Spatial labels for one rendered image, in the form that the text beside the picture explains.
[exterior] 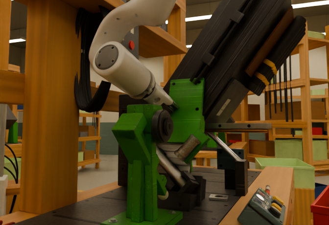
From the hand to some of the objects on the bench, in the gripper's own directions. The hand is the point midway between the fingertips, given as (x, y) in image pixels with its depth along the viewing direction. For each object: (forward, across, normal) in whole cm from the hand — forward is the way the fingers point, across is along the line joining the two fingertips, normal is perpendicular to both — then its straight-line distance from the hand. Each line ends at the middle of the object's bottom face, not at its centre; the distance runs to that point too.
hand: (165, 104), depth 89 cm
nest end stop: (+2, +26, -13) cm, 29 cm away
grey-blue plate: (+29, +26, -5) cm, 39 cm away
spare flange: (+14, +29, -8) cm, 33 cm away
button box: (+3, +43, -3) cm, 44 cm away
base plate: (+21, +18, -19) cm, 34 cm away
